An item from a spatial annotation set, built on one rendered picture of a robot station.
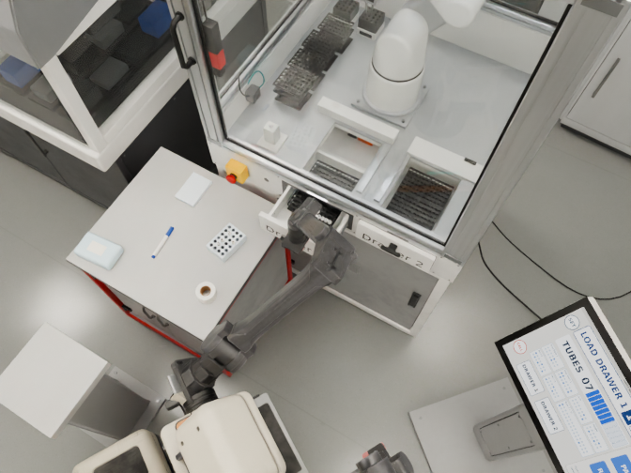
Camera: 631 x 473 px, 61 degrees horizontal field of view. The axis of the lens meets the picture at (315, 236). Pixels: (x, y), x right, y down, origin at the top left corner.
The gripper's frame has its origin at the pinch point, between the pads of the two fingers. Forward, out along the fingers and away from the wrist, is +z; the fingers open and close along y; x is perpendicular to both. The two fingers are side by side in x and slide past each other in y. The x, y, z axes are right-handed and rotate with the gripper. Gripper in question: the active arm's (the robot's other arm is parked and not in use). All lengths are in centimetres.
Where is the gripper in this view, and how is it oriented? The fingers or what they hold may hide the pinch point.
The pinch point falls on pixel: (297, 247)
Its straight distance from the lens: 184.9
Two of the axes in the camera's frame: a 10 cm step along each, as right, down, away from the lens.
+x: -8.7, -4.5, 1.9
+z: -0.2, 4.2, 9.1
